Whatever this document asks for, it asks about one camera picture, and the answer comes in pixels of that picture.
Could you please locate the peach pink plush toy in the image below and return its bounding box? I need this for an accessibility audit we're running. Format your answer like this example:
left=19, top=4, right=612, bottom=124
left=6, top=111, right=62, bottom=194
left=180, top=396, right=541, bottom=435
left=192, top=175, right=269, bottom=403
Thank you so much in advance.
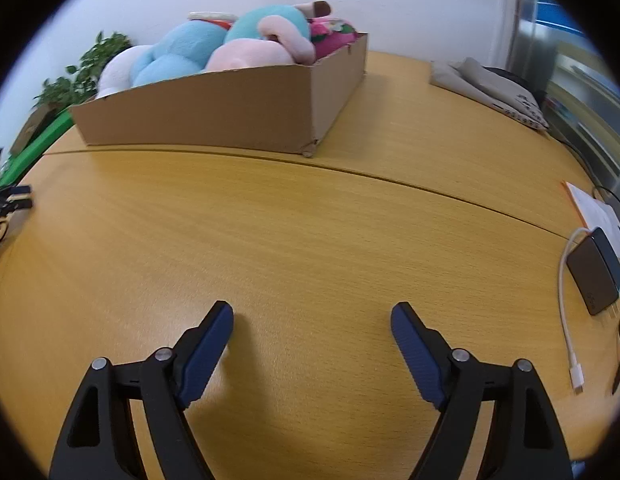
left=205, top=15, right=317, bottom=73

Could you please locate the white charging cable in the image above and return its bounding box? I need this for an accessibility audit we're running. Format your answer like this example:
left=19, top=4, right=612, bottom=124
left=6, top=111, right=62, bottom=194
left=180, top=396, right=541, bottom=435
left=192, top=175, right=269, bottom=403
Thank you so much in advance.
left=557, top=227, right=599, bottom=395

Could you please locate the light blue plush toy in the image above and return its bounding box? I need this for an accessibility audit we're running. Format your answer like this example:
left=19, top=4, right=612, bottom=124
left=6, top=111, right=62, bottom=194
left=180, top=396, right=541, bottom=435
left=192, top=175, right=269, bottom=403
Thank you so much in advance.
left=130, top=19, right=231, bottom=87

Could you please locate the white paper sheet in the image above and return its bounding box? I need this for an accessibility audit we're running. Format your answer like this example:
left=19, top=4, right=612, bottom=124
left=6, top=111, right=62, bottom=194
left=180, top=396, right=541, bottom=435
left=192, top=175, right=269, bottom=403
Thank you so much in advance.
left=561, top=180, right=620, bottom=264

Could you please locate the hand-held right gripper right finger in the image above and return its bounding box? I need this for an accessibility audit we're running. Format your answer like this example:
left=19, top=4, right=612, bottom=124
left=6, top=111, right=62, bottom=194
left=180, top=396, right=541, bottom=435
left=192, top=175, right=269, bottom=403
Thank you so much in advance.
left=391, top=302, right=575, bottom=480

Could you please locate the white orange plush toy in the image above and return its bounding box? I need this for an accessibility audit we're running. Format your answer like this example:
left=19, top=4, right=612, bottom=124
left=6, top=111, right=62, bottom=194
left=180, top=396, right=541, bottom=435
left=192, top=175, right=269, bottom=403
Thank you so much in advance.
left=188, top=11, right=239, bottom=29

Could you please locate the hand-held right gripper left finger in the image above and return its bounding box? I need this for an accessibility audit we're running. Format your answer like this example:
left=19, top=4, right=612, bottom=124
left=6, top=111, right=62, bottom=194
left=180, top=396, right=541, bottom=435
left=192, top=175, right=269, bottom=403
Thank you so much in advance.
left=48, top=301, right=235, bottom=480

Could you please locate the blue banner strip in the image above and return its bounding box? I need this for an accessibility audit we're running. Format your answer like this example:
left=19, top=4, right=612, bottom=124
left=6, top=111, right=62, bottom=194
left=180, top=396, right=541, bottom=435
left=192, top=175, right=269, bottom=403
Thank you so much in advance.
left=534, top=0, right=588, bottom=37

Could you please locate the dark bag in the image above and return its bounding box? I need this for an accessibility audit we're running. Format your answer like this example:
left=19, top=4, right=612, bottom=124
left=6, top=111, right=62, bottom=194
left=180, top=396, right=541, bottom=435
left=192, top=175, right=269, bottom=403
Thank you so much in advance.
left=489, top=66, right=547, bottom=107

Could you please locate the dark grey power adapter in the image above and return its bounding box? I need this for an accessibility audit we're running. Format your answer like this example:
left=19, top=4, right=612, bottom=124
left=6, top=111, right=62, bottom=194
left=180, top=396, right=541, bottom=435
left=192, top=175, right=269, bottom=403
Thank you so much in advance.
left=566, top=226, right=620, bottom=317

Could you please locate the teal plush toy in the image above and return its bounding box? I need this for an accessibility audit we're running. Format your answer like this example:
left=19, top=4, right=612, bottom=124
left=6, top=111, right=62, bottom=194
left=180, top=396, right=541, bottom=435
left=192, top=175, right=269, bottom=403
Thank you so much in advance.
left=224, top=5, right=312, bottom=45

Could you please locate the cream brown plush toy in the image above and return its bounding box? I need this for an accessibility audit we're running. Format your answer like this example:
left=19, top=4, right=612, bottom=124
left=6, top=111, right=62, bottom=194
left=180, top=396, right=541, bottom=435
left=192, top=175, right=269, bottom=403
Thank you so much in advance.
left=294, top=1, right=337, bottom=20

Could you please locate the white panda plush toy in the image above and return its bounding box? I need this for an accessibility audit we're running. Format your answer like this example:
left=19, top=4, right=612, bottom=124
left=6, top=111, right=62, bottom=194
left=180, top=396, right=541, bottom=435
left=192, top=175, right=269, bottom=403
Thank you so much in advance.
left=96, top=45, right=155, bottom=99

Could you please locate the small brown box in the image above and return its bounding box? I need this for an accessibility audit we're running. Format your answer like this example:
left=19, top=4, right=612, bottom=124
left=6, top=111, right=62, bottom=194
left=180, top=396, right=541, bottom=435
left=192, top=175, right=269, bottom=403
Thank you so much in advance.
left=10, top=104, right=58, bottom=157

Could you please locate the green board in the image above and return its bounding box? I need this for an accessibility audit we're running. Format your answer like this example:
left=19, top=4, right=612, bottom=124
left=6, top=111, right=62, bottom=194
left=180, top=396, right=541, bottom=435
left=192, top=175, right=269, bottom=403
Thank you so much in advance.
left=0, top=109, right=75, bottom=188

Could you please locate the brown cardboard box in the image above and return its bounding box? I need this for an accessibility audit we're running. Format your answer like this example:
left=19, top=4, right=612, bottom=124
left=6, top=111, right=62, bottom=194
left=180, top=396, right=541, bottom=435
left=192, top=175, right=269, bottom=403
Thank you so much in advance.
left=70, top=32, right=369, bottom=159

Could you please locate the beige cloth bag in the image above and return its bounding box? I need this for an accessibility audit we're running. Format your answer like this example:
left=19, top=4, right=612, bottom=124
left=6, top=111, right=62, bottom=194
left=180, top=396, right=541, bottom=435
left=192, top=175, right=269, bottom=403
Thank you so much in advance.
left=429, top=57, right=551, bottom=132

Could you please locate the thin black cable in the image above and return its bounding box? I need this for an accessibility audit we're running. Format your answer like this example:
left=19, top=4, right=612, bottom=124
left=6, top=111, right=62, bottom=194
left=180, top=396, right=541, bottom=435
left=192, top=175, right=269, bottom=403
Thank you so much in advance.
left=544, top=129, right=620, bottom=223

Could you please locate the green potted plant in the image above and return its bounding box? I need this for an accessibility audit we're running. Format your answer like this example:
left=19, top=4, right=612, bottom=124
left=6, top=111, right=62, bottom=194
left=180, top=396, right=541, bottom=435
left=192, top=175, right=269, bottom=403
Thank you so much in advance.
left=34, top=31, right=134, bottom=109

